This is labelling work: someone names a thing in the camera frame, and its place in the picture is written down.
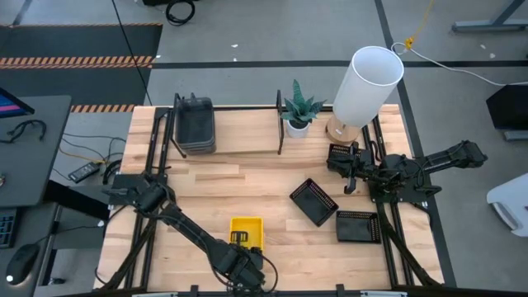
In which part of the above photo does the black cable on desk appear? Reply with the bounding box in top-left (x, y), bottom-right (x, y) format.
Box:
top-left (0, 119), bottom-right (48, 145)

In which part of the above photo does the black box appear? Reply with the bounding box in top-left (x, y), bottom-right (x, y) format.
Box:
top-left (485, 83), bottom-right (528, 142)

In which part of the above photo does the grey desk foot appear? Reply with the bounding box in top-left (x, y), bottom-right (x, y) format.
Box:
top-left (450, 0), bottom-right (528, 34)

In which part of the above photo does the black hazard-striped floor mat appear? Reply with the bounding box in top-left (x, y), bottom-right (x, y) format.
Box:
top-left (0, 21), bottom-right (164, 115)

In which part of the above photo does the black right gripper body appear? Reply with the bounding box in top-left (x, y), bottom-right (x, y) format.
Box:
top-left (328, 151), bottom-right (375, 182)

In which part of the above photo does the yellow hanging cable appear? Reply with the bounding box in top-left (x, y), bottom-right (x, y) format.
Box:
top-left (403, 0), bottom-right (436, 51)

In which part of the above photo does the dark grey desk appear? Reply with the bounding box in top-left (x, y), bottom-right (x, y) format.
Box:
top-left (0, 95), bottom-right (73, 209)

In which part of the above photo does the white plant pot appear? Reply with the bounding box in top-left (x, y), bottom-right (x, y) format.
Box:
top-left (285, 118), bottom-right (312, 139)

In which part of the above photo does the white plastic chair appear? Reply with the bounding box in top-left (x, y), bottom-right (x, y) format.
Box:
top-left (486, 172), bottom-right (528, 238)

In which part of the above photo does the black power adapter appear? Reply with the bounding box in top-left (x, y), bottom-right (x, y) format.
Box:
top-left (67, 161), bottom-right (101, 185)

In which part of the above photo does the black keyboard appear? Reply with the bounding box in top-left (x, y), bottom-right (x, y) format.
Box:
top-left (0, 207), bottom-right (18, 249)

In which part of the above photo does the wooden shelf with black frame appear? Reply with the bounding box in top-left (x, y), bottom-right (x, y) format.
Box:
top-left (170, 92), bottom-right (333, 158)

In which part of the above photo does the black aluminium rig frame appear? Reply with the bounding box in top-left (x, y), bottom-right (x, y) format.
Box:
top-left (93, 105), bottom-right (455, 297)

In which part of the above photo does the white lamp with wooden base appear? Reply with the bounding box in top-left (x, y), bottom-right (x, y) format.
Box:
top-left (324, 45), bottom-right (406, 147)

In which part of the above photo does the black hanging cable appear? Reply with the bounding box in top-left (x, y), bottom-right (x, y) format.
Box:
top-left (110, 0), bottom-right (153, 106)

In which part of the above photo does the black computer mouse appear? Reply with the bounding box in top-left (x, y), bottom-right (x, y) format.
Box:
top-left (5, 243), bottom-right (41, 286)

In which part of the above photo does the yellow plastic basket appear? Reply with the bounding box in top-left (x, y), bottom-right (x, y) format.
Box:
top-left (229, 215), bottom-right (265, 252)

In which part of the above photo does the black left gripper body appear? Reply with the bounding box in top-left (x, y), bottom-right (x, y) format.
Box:
top-left (224, 243), bottom-right (265, 276)

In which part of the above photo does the white floor cable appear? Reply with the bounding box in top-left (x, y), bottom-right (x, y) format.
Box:
top-left (390, 40), bottom-right (528, 88)

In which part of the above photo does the coiled black cable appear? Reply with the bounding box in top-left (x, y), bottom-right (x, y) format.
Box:
top-left (165, 0), bottom-right (196, 27)

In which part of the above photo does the computer monitor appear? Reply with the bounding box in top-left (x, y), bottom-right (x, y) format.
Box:
top-left (0, 86), bottom-right (36, 120)

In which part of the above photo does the black plastic basket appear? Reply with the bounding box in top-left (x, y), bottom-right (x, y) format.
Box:
top-left (328, 143), bottom-right (365, 166)
top-left (177, 142), bottom-right (217, 157)
top-left (335, 210), bottom-right (382, 244)
top-left (289, 177), bottom-right (340, 228)
top-left (174, 97), bottom-right (217, 152)

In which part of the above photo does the green snake plant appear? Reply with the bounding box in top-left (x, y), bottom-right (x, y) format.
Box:
top-left (280, 78), bottom-right (328, 125)

